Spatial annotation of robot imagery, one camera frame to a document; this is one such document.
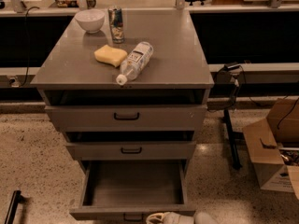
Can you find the clear plastic water bottle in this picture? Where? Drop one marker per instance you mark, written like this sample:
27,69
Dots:
134,63

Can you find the grey drawer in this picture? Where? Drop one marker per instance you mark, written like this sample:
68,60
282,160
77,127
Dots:
120,151
129,191
99,118

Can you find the white bowl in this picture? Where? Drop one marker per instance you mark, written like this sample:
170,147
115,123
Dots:
90,20

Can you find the grey middle drawer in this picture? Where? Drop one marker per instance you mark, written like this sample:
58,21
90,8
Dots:
120,151

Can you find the open cardboard box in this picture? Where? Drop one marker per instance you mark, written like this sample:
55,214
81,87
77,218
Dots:
273,143

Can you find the grey drawer cabinet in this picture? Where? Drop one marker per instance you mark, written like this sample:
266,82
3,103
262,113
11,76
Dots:
177,73

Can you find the grey bottom drawer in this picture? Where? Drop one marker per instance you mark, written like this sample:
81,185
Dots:
129,191

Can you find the grey top drawer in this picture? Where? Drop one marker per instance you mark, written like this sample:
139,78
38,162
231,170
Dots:
99,118

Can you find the yellow sponge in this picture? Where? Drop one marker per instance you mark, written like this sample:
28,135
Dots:
110,55

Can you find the tall metal can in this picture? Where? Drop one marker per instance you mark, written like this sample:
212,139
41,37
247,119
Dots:
116,24

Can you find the black bar on floor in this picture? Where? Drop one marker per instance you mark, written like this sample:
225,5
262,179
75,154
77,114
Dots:
16,199

